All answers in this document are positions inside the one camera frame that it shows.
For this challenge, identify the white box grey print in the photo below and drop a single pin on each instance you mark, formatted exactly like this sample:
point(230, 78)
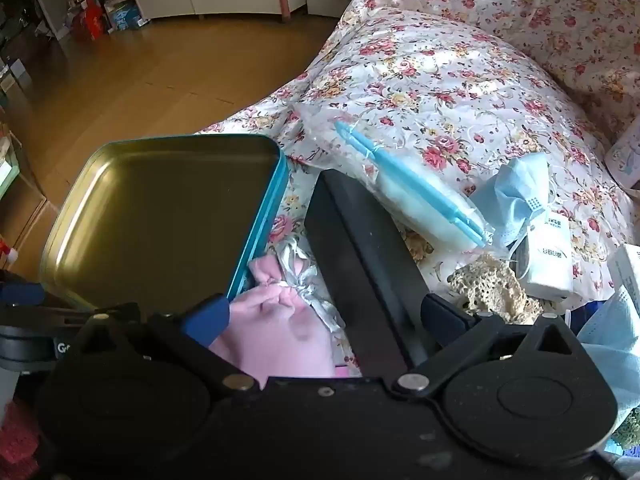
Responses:
point(547, 265)

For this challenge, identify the pastel printed box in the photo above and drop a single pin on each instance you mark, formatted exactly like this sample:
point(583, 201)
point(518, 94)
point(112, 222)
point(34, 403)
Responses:
point(625, 160)

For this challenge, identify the black box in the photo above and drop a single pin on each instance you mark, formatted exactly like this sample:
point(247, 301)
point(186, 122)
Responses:
point(360, 260)

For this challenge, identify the blue carton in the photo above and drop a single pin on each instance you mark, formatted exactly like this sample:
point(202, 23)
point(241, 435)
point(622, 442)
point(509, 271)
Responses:
point(126, 16)

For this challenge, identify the dark blue cloth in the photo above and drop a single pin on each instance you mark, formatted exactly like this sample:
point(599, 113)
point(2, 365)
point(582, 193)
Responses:
point(592, 312)

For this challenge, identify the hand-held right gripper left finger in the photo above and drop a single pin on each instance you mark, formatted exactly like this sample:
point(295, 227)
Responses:
point(207, 317)

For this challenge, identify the white floral quilt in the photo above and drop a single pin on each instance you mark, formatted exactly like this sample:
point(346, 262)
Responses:
point(425, 85)

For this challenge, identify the mesh pouch dried potpourri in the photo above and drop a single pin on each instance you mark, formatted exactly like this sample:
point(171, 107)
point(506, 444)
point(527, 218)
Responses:
point(627, 435)

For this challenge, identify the gold metal tin tray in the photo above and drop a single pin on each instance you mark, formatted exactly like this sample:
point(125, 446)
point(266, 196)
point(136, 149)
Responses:
point(160, 210)

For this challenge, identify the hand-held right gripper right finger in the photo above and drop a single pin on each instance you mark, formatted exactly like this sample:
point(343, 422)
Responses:
point(442, 312)

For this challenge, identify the red boxes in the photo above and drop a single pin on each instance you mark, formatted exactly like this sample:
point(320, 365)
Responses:
point(90, 24)

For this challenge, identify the white box blue print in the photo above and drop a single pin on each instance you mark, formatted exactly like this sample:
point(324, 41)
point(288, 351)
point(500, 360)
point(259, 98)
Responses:
point(627, 270)

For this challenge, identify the clear plastic bag blue clip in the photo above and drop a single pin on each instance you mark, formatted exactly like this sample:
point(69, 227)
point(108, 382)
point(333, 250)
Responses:
point(425, 205)

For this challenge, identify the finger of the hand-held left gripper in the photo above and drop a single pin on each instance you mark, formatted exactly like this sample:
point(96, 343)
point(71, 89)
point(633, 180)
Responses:
point(20, 293)

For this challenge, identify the brown dried item bag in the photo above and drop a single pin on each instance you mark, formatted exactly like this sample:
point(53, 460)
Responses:
point(485, 285)

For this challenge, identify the blue face mask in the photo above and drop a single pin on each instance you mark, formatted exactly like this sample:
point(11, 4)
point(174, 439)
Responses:
point(515, 185)
point(612, 335)

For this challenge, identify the cardboard box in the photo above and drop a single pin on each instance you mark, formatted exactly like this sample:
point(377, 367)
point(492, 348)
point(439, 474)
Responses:
point(25, 215)

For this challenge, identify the beige floral sheet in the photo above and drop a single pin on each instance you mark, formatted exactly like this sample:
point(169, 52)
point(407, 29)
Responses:
point(575, 10)

